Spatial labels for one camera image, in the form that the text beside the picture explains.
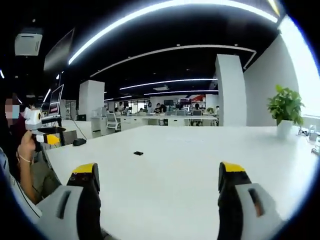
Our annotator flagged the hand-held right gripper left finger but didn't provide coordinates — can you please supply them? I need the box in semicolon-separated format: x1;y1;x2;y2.
34;162;103;240

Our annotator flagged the white wrist band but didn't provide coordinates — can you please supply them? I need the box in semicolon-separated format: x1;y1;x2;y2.
16;153;33;164

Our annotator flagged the person's left hand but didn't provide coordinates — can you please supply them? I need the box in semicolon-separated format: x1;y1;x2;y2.
17;131;42;161

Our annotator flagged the ceiling air conditioner unit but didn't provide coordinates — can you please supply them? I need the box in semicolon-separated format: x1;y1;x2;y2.
14;27;44;57

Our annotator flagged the white office chair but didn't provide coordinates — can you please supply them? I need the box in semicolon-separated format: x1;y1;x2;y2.
106;112;122;132

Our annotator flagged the clear bottle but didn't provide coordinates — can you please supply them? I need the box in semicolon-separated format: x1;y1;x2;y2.
308;124;318;141

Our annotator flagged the potted green plant white pot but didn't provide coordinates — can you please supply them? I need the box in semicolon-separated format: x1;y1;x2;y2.
266;84;306;140

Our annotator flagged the white ceiling light strip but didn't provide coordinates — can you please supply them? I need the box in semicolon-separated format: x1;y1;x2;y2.
119;78;218;90
144;89;219;96
68;0;279;65
267;0;281;16

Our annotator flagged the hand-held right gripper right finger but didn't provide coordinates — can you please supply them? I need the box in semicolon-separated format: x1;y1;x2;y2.
216;161;288;240

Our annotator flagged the white office desk row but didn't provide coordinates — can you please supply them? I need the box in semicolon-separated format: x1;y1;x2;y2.
91;113;218;127

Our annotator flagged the dark hanging ceiling panel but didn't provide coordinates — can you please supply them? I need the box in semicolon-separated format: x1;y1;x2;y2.
43;27;76;73

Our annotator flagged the computer monitor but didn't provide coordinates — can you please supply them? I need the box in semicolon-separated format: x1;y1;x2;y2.
47;84;65;118

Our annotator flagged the white desktop machine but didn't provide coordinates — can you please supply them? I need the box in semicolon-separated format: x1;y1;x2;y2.
91;106;107;118

